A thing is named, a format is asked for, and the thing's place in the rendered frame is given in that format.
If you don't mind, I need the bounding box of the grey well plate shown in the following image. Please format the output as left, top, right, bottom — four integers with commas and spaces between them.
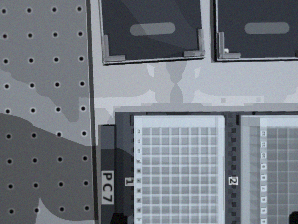
240, 115, 298, 224
134, 115, 225, 224

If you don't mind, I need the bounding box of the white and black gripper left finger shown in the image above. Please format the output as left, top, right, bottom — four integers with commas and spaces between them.
110, 213, 127, 224

